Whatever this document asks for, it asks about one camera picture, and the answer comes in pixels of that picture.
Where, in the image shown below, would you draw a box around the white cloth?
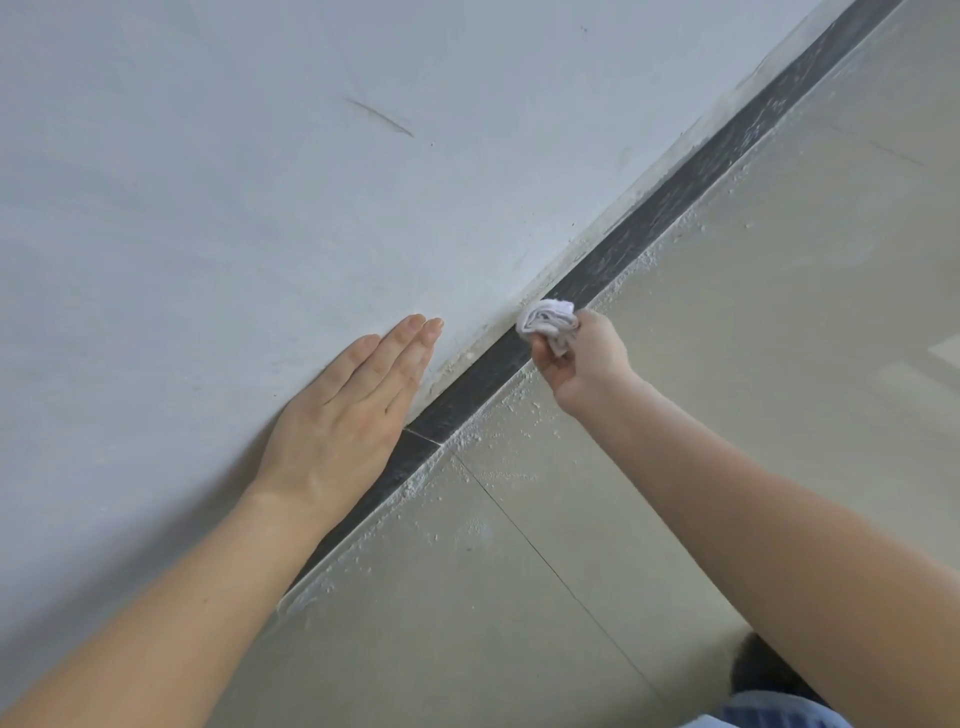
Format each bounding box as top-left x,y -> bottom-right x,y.
514,298 -> 583,360

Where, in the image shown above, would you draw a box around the person's right forearm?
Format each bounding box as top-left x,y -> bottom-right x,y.
571,373 -> 960,728

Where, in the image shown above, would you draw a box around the blue garment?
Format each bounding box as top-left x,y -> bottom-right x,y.
678,690 -> 856,728

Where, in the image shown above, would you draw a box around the person's left hand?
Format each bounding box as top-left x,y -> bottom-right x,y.
251,314 -> 445,519

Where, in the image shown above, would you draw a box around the black baseboard strip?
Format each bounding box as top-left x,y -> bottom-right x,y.
288,0 -> 905,594

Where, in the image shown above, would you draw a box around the person's right hand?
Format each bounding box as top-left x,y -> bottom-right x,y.
531,307 -> 640,421

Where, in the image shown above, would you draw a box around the person's left forearm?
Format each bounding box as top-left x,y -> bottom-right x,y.
0,483 -> 376,728

